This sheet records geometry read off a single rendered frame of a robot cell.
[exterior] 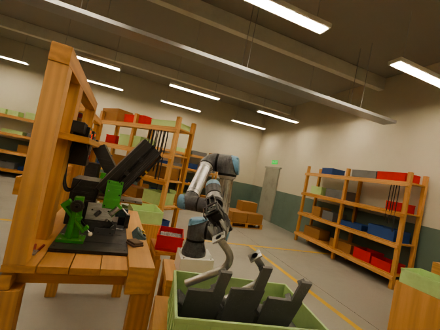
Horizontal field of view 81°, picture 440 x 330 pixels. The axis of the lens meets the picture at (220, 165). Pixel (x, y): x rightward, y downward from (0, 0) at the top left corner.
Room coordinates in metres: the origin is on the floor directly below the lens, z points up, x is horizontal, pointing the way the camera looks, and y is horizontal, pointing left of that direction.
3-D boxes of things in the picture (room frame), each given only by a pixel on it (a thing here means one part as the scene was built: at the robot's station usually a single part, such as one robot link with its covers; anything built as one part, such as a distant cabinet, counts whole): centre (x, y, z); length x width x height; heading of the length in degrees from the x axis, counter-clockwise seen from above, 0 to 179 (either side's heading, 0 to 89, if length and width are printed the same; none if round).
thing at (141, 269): (2.12, 0.58, 0.82); 1.50 x 0.14 x 0.15; 21
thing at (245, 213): (8.24, -0.97, 0.37); 1.20 x 0.80 x 0.74; 117
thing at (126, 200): (2.13, 0.77, 1.11); 0.39 x 0.16 x 0.03; 111
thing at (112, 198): (1.97, 0.75, 1.17); 0.13 x 0.12 x 0.20; 21
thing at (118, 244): (2.02, 0.84, 0.89); 1.10 x 0.42 x 0.02; 21
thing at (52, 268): (2.02, 0.84, 0.44); 1.49 x 0.70 x 0.88; 21
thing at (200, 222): (1.63, 0.06, 1.12); 0.13 x 0.12 x 0.14; 80
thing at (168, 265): (1.63, 0.05, 0.83); 0.32 x 0.32 x 0.04; 15
